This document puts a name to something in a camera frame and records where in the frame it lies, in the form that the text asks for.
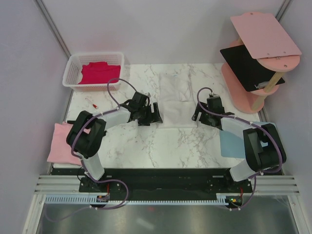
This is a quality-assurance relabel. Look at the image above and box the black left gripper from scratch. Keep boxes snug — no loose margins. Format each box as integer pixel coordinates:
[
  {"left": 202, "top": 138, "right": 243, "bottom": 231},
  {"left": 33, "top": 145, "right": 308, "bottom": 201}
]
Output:
[{"left": 138, "top": 103, "right": 162, "bottom": 126}]

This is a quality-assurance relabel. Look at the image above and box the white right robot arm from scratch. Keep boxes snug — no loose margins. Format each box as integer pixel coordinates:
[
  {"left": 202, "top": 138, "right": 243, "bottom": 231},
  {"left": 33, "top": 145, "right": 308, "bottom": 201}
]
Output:
[{"left": 192, "top": 95, "right": 286, "bottom": 192}]

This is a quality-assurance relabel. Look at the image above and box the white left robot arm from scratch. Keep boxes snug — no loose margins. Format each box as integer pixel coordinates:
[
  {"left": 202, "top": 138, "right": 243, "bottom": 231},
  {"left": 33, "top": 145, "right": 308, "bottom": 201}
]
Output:
[{"left": 66, "top": 92, "right": 163, "bottom": 192}]

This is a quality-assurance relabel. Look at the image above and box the light blue mat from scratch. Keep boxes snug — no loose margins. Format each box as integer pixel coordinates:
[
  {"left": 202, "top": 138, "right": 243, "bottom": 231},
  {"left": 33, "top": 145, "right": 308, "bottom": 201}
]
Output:
[{"left": 218, "top": 120, "right": 278, "bottom": 159}]

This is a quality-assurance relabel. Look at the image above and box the black t shirt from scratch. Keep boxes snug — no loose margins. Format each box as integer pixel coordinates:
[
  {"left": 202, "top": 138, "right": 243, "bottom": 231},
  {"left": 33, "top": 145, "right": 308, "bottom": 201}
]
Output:
[{"left": 66, "top": 120, "right": 107, "bottom": 136}]

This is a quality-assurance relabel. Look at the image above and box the black square sheet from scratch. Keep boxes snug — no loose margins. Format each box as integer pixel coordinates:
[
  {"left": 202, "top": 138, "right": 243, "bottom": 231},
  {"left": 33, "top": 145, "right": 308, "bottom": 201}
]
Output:
[{"left": 220, "top": 45, "right": 275, "bottom": 92}]

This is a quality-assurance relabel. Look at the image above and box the red t shirt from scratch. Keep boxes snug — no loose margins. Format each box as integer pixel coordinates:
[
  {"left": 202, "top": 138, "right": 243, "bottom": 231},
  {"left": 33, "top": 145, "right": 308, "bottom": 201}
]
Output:
[{"left": 79, "top": 61, "right": 121, "bottom": 85}]

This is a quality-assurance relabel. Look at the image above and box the pink wooden shelf stand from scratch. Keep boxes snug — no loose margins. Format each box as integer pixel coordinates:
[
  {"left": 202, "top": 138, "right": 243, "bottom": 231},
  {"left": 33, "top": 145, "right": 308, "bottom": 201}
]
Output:
[{"left": 221, "top": 12, "right": 302, "bottom": 114}]

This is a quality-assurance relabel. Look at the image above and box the pink t shirt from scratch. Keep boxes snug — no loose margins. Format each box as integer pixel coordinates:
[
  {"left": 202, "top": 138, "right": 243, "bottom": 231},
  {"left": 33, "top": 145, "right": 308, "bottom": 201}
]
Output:
[{"left": 47, "top": 122, "right": 81, "bottom": 166}]

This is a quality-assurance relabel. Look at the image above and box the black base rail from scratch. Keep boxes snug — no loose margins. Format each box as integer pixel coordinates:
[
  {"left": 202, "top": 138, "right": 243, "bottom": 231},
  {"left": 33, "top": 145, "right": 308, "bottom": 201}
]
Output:
[{"left": 52, "top": 168, "right": 253, "bottom": 201}]

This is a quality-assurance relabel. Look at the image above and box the white slotted cable duct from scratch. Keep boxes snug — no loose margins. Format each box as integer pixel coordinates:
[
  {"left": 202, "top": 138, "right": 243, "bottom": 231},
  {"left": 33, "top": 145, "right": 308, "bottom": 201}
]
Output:
[{"left": 45, "top": 194, "right": 243, "bottom": 205}]

